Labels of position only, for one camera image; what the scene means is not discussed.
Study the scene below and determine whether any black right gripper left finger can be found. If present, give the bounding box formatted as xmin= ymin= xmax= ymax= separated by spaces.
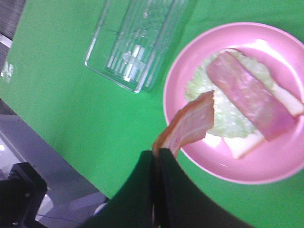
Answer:
xmin=82 ymin=151 xmax=154 ymax=228

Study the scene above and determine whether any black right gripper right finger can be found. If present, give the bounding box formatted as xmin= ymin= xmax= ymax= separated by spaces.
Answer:
xmin=158 ymin=149 xmax=247 ymax=228

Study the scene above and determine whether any toy bacon strip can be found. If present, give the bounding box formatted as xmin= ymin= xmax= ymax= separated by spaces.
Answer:
xmin=152 ymin=90 xmax=214 ymax=158
xmin=206 ymin=51 xmax=304 ymax=141

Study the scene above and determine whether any toy bread slice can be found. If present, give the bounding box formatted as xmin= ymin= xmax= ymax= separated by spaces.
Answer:
xmin=204 ymin=39 xmax=304 ymax=160

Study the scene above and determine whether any green toy lettuce leaf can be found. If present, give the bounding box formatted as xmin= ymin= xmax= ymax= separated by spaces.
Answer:
xmin=184 ymin=49 xmax=275 ymax=138

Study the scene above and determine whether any green tablecloth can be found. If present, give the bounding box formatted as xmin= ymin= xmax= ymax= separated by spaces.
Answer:
xmin=0 ymin=0 xmax=304 ymax=228

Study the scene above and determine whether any black equipment beside table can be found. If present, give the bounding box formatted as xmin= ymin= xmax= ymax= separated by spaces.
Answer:
xmin=0 ymin=162 xmax=47 ymax=228

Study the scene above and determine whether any left clear plastic tray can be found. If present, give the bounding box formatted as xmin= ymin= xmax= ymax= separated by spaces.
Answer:
xmin=84 ymin=0 xmax=196 ymax=93

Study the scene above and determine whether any pink round plate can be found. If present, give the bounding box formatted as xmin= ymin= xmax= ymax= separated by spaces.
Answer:
xmin=163 ymin=22 xmax=304 ymax=184

